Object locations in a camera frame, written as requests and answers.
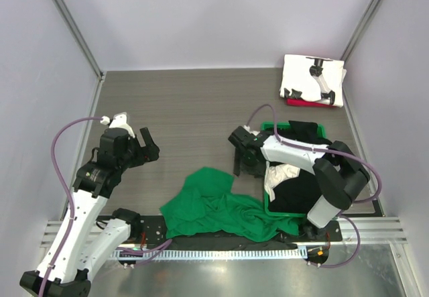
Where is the green plastic bin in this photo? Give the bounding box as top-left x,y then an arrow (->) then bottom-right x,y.
259,120 -> 327,219

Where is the green t shirt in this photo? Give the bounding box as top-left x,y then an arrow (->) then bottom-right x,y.
160,167 -> 299,242

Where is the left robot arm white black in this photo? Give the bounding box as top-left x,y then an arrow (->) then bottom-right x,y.
19,127 -> 160,296

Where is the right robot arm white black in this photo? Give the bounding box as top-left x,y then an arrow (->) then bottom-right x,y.
229,126 -> 370,241

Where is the white t shirt in bin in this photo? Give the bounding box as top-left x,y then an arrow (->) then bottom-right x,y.
263,163 -> 300,202

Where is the black t shirt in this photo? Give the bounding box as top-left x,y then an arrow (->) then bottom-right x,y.
269,119 -> 333,215

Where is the folded red t shirt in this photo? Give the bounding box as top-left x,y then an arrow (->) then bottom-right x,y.
285,99 -> 334,108

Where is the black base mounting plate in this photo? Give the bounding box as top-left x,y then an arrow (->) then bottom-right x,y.
112,215 -> 332,268

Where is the folded white printed t shirt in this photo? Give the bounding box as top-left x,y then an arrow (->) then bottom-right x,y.
279,54 -> 347,107

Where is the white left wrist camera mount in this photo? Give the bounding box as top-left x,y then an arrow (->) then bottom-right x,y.
109,112 -> 135,138

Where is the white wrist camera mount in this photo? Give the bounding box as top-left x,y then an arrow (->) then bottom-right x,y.
109,112 -> 135,138
243,125 -> 259,135

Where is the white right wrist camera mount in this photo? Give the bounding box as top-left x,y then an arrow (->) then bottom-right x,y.
243,125 -> 259,135

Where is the aluminium frame rail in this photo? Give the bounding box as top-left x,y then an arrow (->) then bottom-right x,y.
40,217 -> 408,248

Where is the white slotted cable duct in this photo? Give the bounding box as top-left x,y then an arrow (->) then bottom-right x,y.
109,246 -> 308,261

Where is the left aluminium corner post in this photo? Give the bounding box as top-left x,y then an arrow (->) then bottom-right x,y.
52,0 -> 104,80

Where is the aluminium corner post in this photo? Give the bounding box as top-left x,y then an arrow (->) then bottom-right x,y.
341,0 -> 383,62
52,0 -> 104,80

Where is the right aluminium corner post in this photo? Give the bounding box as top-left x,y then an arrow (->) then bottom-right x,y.
341,0 -> 383,62

